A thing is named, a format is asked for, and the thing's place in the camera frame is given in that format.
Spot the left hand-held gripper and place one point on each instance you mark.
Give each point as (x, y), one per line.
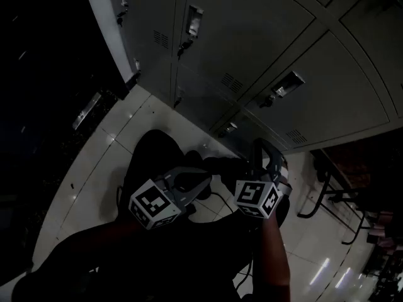
(151, 203)

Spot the person's left forearm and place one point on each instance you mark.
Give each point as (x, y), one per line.
(104, 234)

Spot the pink chair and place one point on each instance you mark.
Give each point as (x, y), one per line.
(382, 228)

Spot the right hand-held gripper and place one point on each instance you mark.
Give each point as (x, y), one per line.
(255, 197)

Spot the person's right forearm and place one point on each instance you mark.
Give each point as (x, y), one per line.
(275, 256)

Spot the black frame table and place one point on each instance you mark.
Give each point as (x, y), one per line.
(343, 181)

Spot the grey metal locker bank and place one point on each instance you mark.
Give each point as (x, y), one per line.
(245, 27)

